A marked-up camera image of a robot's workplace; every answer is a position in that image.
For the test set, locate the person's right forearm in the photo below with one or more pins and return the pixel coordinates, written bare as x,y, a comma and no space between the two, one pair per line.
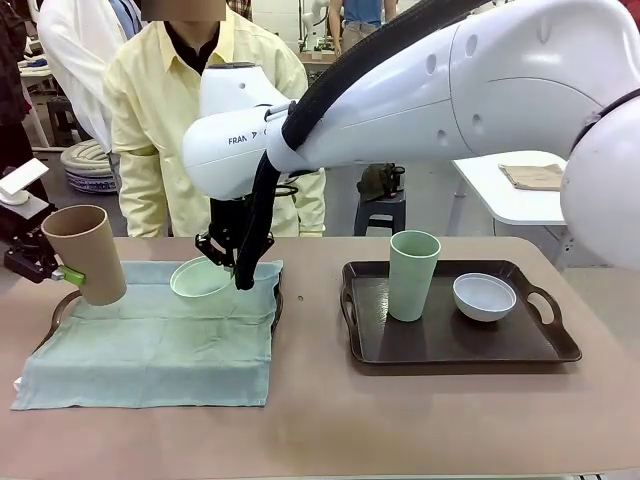
142,195

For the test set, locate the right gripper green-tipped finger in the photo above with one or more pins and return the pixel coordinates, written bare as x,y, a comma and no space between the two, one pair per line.
212,250
268,239

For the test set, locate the teal cloth mat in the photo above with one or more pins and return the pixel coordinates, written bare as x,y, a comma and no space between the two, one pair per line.
150,360

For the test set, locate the person in dark clothes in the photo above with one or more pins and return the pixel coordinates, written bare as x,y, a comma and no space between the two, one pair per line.
12,75

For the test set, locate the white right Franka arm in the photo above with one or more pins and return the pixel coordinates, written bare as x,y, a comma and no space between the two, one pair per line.
500,75

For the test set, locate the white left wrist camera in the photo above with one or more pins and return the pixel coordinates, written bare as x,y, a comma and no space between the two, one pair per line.
22,177

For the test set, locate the white bowl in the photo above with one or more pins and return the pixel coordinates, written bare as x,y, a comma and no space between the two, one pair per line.
482,300

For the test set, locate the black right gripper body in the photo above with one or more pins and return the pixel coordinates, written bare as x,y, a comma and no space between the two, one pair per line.
227,220

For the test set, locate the person's left forearm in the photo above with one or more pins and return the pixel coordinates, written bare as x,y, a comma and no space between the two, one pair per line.
312,205

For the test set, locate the white blue round cushion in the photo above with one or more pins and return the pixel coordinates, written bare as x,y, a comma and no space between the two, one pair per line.
90,170

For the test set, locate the mint green tall cup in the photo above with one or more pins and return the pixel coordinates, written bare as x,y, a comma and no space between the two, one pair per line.
412,285

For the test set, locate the person in yellow shirt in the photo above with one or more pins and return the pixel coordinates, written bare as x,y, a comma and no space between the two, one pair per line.
150,100

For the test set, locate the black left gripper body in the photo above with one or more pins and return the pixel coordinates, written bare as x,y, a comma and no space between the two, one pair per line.
25,230

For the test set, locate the mint green bowl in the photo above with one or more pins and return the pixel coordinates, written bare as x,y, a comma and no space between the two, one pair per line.
200,280

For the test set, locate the grey stool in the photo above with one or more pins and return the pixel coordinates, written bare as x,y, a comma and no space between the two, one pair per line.
62,115

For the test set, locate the brown tall cup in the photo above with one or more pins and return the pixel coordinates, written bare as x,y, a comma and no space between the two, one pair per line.
90,250

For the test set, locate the olive green bag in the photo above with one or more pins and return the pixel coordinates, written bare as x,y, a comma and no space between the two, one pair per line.
377,180

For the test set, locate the white background table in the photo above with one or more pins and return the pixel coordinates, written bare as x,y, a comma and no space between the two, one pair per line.
500,200

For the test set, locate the person in plaid shirt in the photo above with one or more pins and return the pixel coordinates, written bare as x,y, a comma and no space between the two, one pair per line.
242,7

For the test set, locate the dark blue stool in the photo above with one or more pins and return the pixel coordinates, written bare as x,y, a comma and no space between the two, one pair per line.
380,212

